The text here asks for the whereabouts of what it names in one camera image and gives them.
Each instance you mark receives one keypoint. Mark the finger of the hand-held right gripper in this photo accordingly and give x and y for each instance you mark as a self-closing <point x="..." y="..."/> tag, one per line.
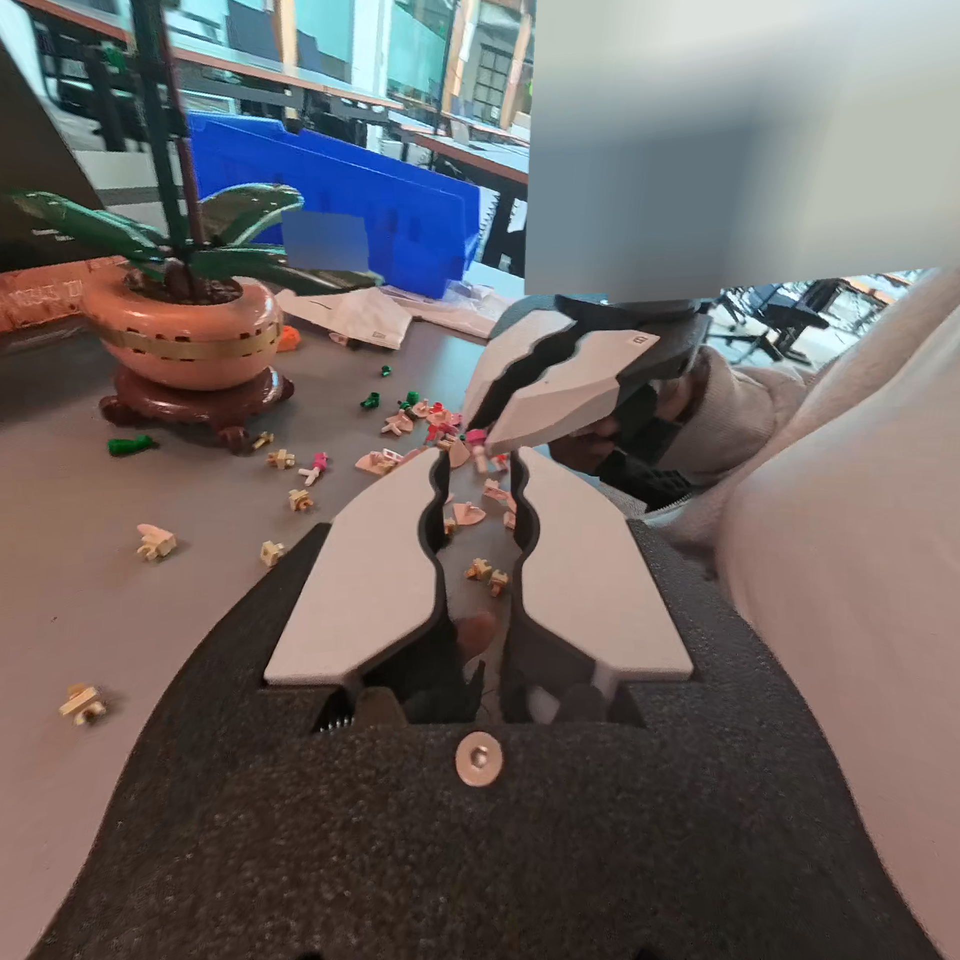
<point x="510" y="345"/>
<point x="570" y="397"/>

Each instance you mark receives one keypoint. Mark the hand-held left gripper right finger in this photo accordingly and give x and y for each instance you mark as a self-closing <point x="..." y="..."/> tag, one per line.
<point x="600" y="585"/>

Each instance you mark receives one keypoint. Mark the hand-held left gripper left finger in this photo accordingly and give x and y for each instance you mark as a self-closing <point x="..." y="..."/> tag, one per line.
<point x="360" y="585"/>

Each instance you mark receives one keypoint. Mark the pink and white toy piece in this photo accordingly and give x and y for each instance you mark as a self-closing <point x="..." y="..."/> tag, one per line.
<point x="316" y="466"/>
<point x="477" y="442"/>

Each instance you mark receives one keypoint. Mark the grey desk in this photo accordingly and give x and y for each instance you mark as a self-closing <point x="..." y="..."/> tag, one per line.
<point x="112" y="600"/>

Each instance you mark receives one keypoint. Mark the person's right hand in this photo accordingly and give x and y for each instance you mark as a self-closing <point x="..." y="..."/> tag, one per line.
<point x="577" y="450"/>

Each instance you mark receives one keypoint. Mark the blue plastic bin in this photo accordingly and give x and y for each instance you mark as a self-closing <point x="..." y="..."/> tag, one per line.
<point x="420" y="225"/>

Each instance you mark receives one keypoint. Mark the brown edged work table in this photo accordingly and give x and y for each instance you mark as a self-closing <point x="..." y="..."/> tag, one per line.
<point x="225" y="67"/>
<point x="480" y="154"/>

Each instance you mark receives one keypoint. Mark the orange toy piece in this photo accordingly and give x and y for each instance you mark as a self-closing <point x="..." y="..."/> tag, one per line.
<point x="289" y="337"/>

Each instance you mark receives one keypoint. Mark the person's pale top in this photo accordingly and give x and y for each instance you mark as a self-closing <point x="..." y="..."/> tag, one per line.
<point x="862" y="600"/>

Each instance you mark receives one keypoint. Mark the green toy stem piece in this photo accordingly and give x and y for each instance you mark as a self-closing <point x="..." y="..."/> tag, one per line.
<point x="131" y="445"/>

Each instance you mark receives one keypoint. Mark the toy brick orchid pot model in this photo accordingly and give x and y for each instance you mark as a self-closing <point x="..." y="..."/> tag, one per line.
<point x="187" y="337"/>

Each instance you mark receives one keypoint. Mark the dark orchid picture box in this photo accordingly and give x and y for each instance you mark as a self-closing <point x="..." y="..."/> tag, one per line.
<point x="30" y="187"/>

